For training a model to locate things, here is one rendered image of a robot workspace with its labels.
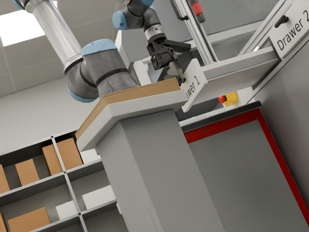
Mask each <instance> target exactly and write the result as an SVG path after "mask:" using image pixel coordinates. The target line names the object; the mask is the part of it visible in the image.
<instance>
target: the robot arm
mask: <svg viewBox="0 0 309 232"><path fill-rule="evenodd" d="M53 1H54V0H13V2H14V3H15V4H16V6H18V7H19V8H22V10H24V11H26V12H27V13H30V14H33V15H34V17H35V19H36V20H37V22H38V24H39V25H40V27H41V28H42V30H43V32H44V33H45V35H46V36H47V38H48V40H49V41H50V43H51V45H52V46H53V48H54V50H55V51H56V53H57V55H58V56H59V58H60V59H61V61H62V63H63V64H64V66H65V68H64V71H63V72H64V74H65V76H66V77H67V79H68V81H69V82H68V92H69V94H70V95H71V97H72V98H74V99H75V100H77V101H80V102H82V103H90V102H93V101H95V100H96V99H97V98H98V97H99V100H100V99H101V98H102V96H103V95H106V94H109V93H114V92H118V91H122V90H126V89H130V88H134V87H139V86H140V85H139V84H138V83H137V82H136V81H135V80H134V79H133V78H132V77H131V76H130V74H129V72H128V70H127V68H126V66H125V63H124V61H123V59H122V57H121V55H120V53H119V51H118V48H117V47H116V45H115V44H114V42H113V41H112V40H110V39H101V40H97V41H94V42H91V43H89V44H88V45H86V46H84V47H83V48H82V47H81V46H80V44H79V43H78V41H77V39H76V38H75V36H74V35H73V33H72V31H71V30H70V28H69V27H68V25H67V24H66V22H65V20H64V19H63V17H62V15H61V14H60V12H59V11H58V9H57V8H56V6H55V4H54V3H53ZM114 1H117V2H119V3H122V4H124V5H126V6H125V8H124V10H122V11H121V10H119V11H116V12H115V13H114V14H113V17H112V22H113V25H114V27H115V28H116V29H117V30H129V29H143V30H144V33H145V35H146V37H147V43H146V48H147V50H148V52H149V54H150V56H151V59H150V60H151V63H152V65H153V67H154V70H155V71H156V70H160V69H162V68H165V67H167V66H168V67H167V69H166V71H167V75H166V76H165V77H164V80H168V79H171V78H176V79H178V78H179V77H181V78H182V80H181V83H183V72H182V69H181V64H180V62H179V59H178V57H177V55H176V53H175V52H179V53H184V54H189V52H190V50H191V44H188V43H183V42H178V41H172V40H167V37H166V34H165V32H164V30H163V27H162V25H161V23H160V21H159V19H158V16H157V14H156V11H155V9H154V8H153V6H152V3H153V2H154V0H114Z"/></svg>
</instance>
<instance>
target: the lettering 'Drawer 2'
mask: <svg viewBox="0 0 309 232"><path fill-rule="evenodd" d="M305 12H307V11H306V10H305V11H304V12H303V14H304V13H305ZM300 21H301V19H300ZM300 21H299V23H300V24H301V22H300ZM308 21H309V19H308V12H307V22H308ZM296 25H298V27H299V24H298V23H297V24H296ZM296 25H295V28H296ZM301 26H302V24H301ZM298 27H297V28H298ZM302 27H303V26H302ZM297 28H296V31H298V32H299V31H300V30H301V28H300V30H297ZM293 30H294V27H293ZM291 32H292V34H291V33H290V32H289V33H290V35H291V36H292V37H294V36H293V33H294V35H296V33H295V30H294V32H293V31H292V29H291ZM286 36H288V38H289V39H290V40H291V38H290V36H289V35H286ZM288 38H287V41H288ZM290 40H289V41H288V42H290ZM279 41H281V40H279ZM279 41H278V42H279ZM278 42H277V43H278ZM281 43H282V45H283V48H284V44H283V42H282V41H281ZM278 45H279V43H278ZM279 47H280V45H279ZM283 48H282V49H283ZM280 49H281V47H280ZM282 49H281V51H282Z"/></svg>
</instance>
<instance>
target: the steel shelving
mask: <svg viewBox="0 0 309 232"><path fill-rule="evenodd" d="M79 128H80V126H79V127H76V128H73V129H70V130H67V131H64V132H61V133H58V134H55V135H53V134H50V137H47V138H44V139H40V140H38V141H35V142H32V143H29V144H26V145H22V146H20V147H17V148H14V149H11V150H8V151H5V152H2V153H0V165H2V167H3V168H4V167H7V166H10V165H13V164H15V163H18V162H22V161H24V160H27V159H30V158H33V157H36V156H39V155H42V154H43V151H42V147H45V146H48V145H52V144H53V145H54V148H55V150H56V153H57V156H58V159H59V162H60V164H61V167H62V170H63V172H61V173H58V174H55V175H53V176H50V177H47V178H44V179H41V180H39V181H36V182H33V183H30V184H27V185H24V186H21V187H19V188H16V189H13V190H10V191H7V192H4V193H2V194H0V207H2V206H5V205H8V204H11V203H13V202H16V201H19V200H22V199H24V198H27V197H30V196H33V195H35V194H38V193H41V192H44V191H47V190H49V189H52V188H55V187H57V186H60V185H63V184H65V185H66V187H67V190H68V192H69V196H70V198H71V201H74V204H75V207H76V209H77V212H78V213H77V214H75V215H72V216H69V217H67V218H64V219H61V220H59V221H56V222H53V223H51V224H48V225H46V226H43V227H40V228H38V229H35V230H32V231H30V232H55V231H58V230H60V229H63V228H65V227H68V226H71V225H73V224H76V223H78V222H79V224H80V227H81V229H82V232H88V231H87V228H86V225H85V223H84V220H87V219H89V218H92V217H94V216H97V215H99V214H102V213H105V212H107V211H110V210H113V209H115V208H117V205H116V204H117V200H116V199H114V200H112V201H109V202H106V203H104V204H101V205H98V206H96V207H93V208H91V209H88V210H85V211H83V212H80V208H79V206H78V203H77V201H76V198H75V195H74V192H73V189H72V186H71V183H70V182H71V181H74V180H77V179H80V178H83V177H85V176H88V175H91V174H94V173H96V172H99V171H102V170H105V168H104V166H103V163H102V160H101V159H97V160H95V161H92V162H89V163H86V164H83V165H81V166H78V167H75V168H72V169H69V170H67V171H66V170H65V167H64V164H63V161H62V159H61V156H60V153H59V150H58V147H57V144H56V143H57V142H60V141H63V140H66V139H70V138H73V139H74V142H75V143H76V141H77V138H76V136H75V133H76V132H77V130H78V129H79Z"/></svg>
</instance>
